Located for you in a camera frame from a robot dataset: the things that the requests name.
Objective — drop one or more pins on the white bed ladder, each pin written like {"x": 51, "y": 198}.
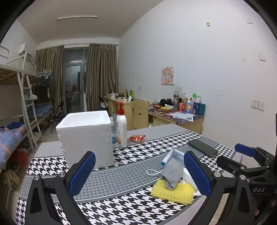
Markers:
{"x": 28, "y": 108}

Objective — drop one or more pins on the white wall socket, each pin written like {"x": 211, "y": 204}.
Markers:
{"x": 254, "y": 103}
{"x": 261, "y": 106}

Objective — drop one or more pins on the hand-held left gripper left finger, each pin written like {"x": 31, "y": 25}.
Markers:
{"x": 83, "y": 171}

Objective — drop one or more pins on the yellow foam fruit net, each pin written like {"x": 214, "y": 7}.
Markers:
{"x": 173, "y": 194}

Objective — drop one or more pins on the dark thermos flask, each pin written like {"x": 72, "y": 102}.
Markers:
{"x": 176, "y": 101}

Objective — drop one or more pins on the black smartphone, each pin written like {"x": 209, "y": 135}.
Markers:
{"x": 202, "y": 147}

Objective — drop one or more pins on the brown curtain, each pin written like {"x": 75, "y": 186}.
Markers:
{"x": 48, "y": 69}
{"x": 101, "y": 73}

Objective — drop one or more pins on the glass balcony door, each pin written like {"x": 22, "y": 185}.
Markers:
{"x": 73, "y": 80}

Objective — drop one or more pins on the ceiling tube light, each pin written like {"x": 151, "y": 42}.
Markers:
{"x": 76, "y": 18}

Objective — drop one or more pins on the row of toiletry bottles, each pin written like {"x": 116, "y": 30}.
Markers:
{"x": 192, "y": 107}

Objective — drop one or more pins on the double wall socket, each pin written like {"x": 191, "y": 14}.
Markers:
{"x": 178, "y": 89}

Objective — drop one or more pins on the red snack packet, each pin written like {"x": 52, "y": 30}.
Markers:
{"x": 136, "y": 138}

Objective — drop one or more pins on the clear blue water bottle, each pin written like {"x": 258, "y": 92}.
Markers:
{"x": 113, "y": 135}

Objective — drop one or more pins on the white wall switch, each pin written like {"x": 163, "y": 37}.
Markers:
{"x": 262, "y": 57}

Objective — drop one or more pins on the white metal bunk bed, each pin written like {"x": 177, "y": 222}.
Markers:
{"x": 8, "y": 75}
{"x": 43, "y": 108}

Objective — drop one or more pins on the black headphones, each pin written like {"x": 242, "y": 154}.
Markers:
{"x": 165, "y": 101}

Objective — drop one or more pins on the white foam box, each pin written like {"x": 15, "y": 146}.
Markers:
{"x": 86, "y": 138}

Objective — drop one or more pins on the red bag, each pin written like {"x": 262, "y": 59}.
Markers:
{"x": 19, "y": 156}

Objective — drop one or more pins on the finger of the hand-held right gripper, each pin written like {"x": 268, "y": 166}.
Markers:
{"x": 229, "y": 165}
{"x": 244, "y": 149}

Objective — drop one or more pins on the printed paper sheets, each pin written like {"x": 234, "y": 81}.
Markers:
{"x": 182, "y": 116}

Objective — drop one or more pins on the blue printed quilt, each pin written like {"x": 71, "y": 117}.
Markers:
{"x": 10, "y": 140}

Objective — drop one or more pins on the wooden desk with patterned cover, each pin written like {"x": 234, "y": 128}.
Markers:
{"x": 190, "y": 125}

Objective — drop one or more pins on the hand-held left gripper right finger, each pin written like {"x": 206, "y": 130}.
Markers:
{"x": 197, "y": 175}

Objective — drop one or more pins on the blue face mask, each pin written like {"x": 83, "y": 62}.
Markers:
{"x": 173, "y": 154}

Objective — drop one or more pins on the dark hanging clothes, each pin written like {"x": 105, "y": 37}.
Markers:
{"x": 45, "y": 83}

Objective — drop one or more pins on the black folding chair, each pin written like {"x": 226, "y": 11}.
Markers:
{"x": 58, "y": 116}

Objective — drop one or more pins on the grey sock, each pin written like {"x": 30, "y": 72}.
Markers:
{"x": 173, "y": 173}

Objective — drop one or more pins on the blue checked mattress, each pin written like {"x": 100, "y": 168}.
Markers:
{"x": 43, "y": 110}

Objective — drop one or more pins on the white red pump bottle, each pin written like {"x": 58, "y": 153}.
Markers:
{"x": 121, "y": 129}

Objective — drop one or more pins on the green spray bottle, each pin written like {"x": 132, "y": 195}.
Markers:
{"x": 131, "y": 93}

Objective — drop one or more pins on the wooden chair with smiley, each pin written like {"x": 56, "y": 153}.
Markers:
{"x": 139, "y": 114}

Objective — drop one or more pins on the white air conditioner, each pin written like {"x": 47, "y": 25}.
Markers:
{"x": 22, "y": 49}

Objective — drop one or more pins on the houndstooth table mat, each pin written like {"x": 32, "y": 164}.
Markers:
{"x": 129, "y": 168}

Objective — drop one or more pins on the plain wooden desk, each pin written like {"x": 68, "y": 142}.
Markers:
{"x": 110, "y": 108}

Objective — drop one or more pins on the cartoon wall poster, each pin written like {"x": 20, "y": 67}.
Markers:
{"x": 167, "y": 75}

